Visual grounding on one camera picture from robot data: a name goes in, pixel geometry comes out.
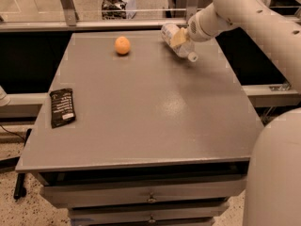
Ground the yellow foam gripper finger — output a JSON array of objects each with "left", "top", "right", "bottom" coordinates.
[{"left": 170, "top": 28, "right": 188, "bottom": 47}]

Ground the top grey drawer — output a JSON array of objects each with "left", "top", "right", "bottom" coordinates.
[{"left": 40, "top": 176, "right": 246, "bottom": 208}]

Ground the black white robot base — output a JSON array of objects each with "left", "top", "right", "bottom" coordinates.
[{"left": 102, "top": 0, "right": 136, "bottom": 20}]

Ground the orange fruit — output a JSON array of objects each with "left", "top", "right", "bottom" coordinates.
[{"left": 114, "top": 36, "right": 131, "bottom": 55}]

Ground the black snack packet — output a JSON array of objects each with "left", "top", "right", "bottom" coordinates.
[{"left": 50, "top": 89, "right": 76, "bottom": 128}]

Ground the clear plastic water bottle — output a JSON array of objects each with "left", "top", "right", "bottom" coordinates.
[{"left": 161, "top": 23, "right": 198, "bottom": 62}]

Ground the grey drawer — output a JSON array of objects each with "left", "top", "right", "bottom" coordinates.
[
  {"left": 40, "top": 176, "right": 246, "bottom": 208},
  {"left": 69, "top": 202, "right": 229, "bottom": 226}
]

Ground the grey drawer cabinet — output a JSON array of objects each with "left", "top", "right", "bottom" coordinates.
[{"left": 15, "top": 28, "right": 265, "bottom": 226}]

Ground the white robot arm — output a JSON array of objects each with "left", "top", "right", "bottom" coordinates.
[{"left": 169, "top": 0, "right": 301, "bottom": 226}]

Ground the grey metal railing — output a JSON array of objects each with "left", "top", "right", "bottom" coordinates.
[{"left": 0, "top": 0, "right": 186, "bottom": 32}]

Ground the black bar on floor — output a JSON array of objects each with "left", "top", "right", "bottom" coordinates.
[{"left": 13, "top": 129, "right": 32, "bottom": 201}]

